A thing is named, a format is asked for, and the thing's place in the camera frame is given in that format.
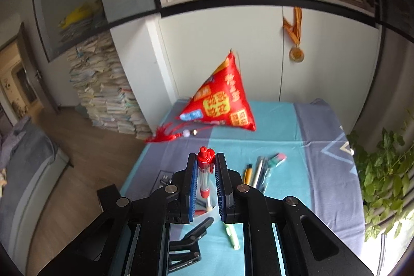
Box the red cap transparent pen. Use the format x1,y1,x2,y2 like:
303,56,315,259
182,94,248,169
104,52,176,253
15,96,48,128
196,146,216,198

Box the yellow black pen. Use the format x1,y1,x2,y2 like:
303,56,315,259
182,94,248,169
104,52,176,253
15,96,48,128
243,164,253,186

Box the silver grey pen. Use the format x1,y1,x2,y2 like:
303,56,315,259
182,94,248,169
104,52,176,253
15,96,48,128
251,156,265,188

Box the green highlighter marker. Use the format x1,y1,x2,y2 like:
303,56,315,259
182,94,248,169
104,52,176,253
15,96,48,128
224,223,241,251

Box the teal pink eraser pen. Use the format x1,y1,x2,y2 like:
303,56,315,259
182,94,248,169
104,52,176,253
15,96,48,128
268,153,287,168

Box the red tassel with beads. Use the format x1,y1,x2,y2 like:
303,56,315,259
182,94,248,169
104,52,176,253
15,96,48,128
145,122,211,144

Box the blue patterned tablecloth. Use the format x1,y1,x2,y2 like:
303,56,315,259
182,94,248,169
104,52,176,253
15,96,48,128
119,97,366,276

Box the red triangular plush pillow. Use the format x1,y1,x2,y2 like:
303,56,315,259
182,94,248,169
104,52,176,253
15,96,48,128
179,52,256,131

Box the gold medal orange ribbon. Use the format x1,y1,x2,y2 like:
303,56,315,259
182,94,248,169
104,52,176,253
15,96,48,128
283,7,305,63

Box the green potted plant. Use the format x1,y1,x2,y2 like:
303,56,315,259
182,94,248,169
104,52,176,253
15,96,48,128
347,110,413,240

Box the grey bed with bedding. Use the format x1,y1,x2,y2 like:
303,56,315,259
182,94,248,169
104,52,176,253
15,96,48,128
1,116,72,273

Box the tall floor stack of books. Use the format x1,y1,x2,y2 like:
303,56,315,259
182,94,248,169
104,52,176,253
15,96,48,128
67,32,152,140

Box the white bookshelf cabinet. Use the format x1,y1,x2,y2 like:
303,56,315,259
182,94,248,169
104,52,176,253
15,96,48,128
111,0,380,131

